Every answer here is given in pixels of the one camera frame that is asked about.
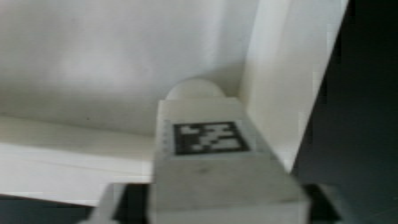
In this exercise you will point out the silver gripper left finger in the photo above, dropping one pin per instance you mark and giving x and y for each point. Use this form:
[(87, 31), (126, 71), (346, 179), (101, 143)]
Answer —
[(122, 205)]

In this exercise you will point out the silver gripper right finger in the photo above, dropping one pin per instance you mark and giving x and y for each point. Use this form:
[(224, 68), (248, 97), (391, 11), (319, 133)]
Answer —
[(328, 210)]

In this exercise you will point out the white square tabletop part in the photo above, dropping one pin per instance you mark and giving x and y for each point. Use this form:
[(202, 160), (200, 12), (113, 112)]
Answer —
[(94, 56)]

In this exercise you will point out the white table leg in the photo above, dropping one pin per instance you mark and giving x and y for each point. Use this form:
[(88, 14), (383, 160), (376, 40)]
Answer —
[(220, 183)]

